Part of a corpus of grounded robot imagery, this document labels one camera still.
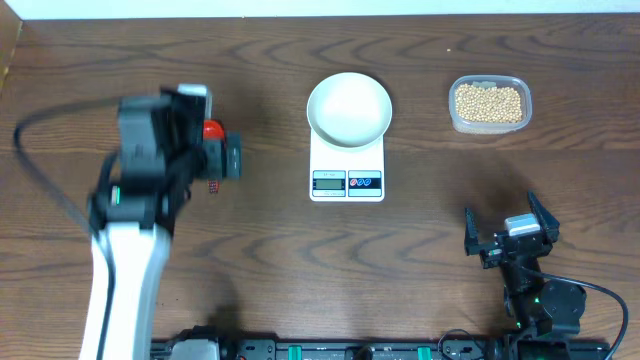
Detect white digital kitchen scale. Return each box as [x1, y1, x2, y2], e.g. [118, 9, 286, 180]
[309, 131, 385, 203]

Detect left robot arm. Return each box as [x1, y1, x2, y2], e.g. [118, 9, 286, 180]
[80, 84, 242, 359]

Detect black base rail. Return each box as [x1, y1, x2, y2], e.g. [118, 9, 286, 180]
[149, 326, 610, 360]

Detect yellow soybeans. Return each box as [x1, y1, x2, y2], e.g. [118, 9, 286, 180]
[454, 84, 523, 123]

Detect white round bowl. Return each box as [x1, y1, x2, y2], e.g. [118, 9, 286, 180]
[306, 72, 393, 149]

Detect red plastic measuring scoop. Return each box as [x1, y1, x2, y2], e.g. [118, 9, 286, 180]
[203, 119, 225, 194]

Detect clear plastic container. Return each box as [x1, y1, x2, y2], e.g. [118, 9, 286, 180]
[449, 75, 533, 135]

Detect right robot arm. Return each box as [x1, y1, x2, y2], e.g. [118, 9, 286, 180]
[464, 192, 586, 359]

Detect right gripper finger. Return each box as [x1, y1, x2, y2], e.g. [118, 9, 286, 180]
[527, 191, 560, 244]
[464, 208, 496, 256]

